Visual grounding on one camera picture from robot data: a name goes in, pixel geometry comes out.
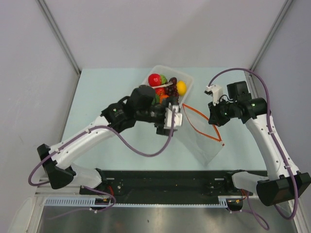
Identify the yellow lemon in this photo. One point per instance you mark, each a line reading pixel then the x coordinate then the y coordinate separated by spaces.
pixel 181 88

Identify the orange fruit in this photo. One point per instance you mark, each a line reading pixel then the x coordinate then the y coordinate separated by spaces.
pixel 162 97

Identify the left white cable duct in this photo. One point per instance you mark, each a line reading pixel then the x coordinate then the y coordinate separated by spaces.
pixel 78 202

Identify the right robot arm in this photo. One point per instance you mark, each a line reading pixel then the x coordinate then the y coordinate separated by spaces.
pixel 284 181

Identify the right white cable duct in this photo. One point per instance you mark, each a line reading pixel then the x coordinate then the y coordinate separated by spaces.
pixel 233 202

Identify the aluminium frame post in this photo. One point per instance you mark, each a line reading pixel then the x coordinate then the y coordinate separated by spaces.
pixel 47 13
pixel 272 32

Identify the white cable duct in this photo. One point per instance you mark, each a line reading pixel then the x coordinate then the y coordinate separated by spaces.
pixel 233 202
pixel 78 202

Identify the right aluminium frame post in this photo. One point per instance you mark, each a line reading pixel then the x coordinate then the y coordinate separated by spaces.
pixel 272 32

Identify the green custard apple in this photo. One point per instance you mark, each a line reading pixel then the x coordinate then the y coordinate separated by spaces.
pixel 163 79

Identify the small red apple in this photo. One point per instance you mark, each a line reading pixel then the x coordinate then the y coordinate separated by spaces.
pixel 160 91

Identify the clear zip bag orange zipper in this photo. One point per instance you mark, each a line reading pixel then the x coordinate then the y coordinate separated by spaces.
pixel 200 138

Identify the left aluminium frame post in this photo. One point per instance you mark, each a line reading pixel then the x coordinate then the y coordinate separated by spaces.
pixel 47 13

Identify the dark purple grape bunch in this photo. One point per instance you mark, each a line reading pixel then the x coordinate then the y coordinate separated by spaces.
pixel 171 91

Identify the white plastic basket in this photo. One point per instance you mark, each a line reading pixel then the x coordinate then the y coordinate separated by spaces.
pixel 170 73

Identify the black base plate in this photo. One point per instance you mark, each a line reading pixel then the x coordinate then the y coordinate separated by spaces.
pixel 167 187

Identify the dark plum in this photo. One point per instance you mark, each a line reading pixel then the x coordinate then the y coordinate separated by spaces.
pixel 173 80

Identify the right aluminium rail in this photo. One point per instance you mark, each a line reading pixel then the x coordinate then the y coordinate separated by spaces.
pixel 249 80

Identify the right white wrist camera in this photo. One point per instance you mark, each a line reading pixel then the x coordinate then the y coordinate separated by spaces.
pixel 216 92

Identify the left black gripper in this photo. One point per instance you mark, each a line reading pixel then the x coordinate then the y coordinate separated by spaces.
pixel 161 130

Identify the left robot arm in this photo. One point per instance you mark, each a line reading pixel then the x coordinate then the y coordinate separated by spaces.
pixel 58 160

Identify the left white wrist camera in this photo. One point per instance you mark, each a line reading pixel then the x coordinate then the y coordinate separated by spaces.
pixel 173 117

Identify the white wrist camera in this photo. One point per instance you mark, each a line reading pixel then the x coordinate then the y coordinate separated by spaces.
pixel 216 92
pixel 173 117

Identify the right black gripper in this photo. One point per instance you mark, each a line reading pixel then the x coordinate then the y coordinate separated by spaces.
pixel 215 119

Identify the large red apple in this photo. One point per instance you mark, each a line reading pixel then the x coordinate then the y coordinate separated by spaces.
pixel 154 80

